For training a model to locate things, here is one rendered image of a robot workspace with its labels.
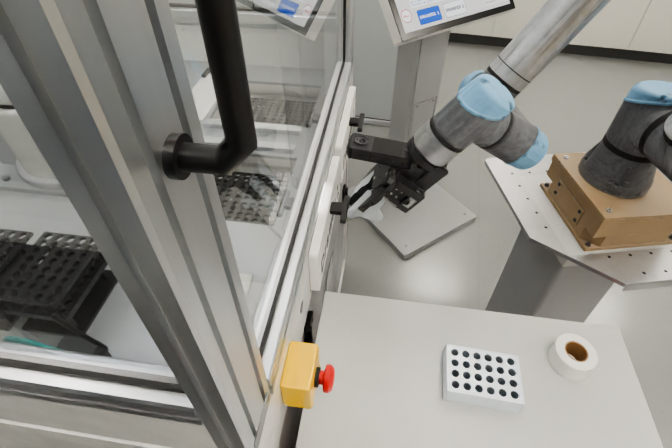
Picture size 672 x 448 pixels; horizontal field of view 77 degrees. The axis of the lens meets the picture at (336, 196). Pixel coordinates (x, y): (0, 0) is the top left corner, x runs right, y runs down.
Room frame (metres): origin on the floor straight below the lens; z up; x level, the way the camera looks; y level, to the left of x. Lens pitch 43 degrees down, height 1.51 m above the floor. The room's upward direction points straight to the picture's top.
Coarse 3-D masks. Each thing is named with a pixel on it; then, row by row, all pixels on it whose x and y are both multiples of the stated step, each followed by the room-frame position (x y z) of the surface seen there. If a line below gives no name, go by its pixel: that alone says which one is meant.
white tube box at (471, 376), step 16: (448, 352) 0.36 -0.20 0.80; (464, 352) 0.36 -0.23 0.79; (480, 352) 0.36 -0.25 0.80; (496, 352) 0.35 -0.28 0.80; (448, 368) 0.33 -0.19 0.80; (464, 368) 0.33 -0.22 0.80; (480, 368) 0.33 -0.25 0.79; (496, 368) 0.33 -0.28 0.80; (512, 368) 0.33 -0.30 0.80; (448, 384) 0.30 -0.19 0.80; (464, 384) 0.30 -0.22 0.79; (480, 384) 0.30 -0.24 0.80; (496, 384) 0.30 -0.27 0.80; (512, 384) 0.31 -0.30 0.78; (448, 400) 0.29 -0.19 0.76; (464, 400) 0.28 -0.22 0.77; (480, 400) 0.28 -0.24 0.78; (496, 400) 0.27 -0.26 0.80; (512, 400) 0.27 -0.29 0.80
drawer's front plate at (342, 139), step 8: (352, 88) 1.05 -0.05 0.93; (352, 96) 1.01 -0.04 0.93; (352, 104) 0.99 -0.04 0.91; (344, 112) 0.93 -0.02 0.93; (352, 112) 0.99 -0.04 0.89; (344, 120) 0.89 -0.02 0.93; (344, 128) 0.86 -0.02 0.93; (352, 128) 1.01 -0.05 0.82; (344, 136) 0.82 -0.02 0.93; (336, 144) 0.79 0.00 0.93; (344, 144) 0.82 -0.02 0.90; (336, 152) 0.78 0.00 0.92; (344, 152) 0.83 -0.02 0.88; (344, 160) 0.83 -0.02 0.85; (344, 168) 0.83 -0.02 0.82
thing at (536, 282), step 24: (552, 216) 0.72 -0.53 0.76; (576, 240) 0.65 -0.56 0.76; (528, 264) 0.74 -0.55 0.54; (552, 264) 0.67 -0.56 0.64; (576, 264) 0.60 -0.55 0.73; (504, 288) 0.79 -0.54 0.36; (528, 288) 0.70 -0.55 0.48; (552, 288) 0.65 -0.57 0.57; (576, 288) 0.65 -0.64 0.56; (600, 288) 0.66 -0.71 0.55; (504, 312) 0.74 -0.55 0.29; (528, 312) 0.66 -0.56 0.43; (552, 312) 0.65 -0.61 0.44; (576, 312) 0.66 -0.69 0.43
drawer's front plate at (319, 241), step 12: (336, 156) 0.75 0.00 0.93; (336, 168) 0.71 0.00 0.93; (336, 180) 0.69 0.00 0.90; (324, 192) 0.63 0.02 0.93; (336, 192) 0.69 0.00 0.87; (324, 204) 0.59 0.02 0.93; (324, 216) 0.56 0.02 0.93; (324, 228) 0.54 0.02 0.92; (312, 240) 0.50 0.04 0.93; (324, 240) 0.53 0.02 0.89; (312, 252) 0.47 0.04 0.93; (324, 252) 0.53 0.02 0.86; (312, 264) 0.47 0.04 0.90; (324, 264) 0.53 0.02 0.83; (312, 276) 0.47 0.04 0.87; (312, 288) 0.47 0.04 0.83
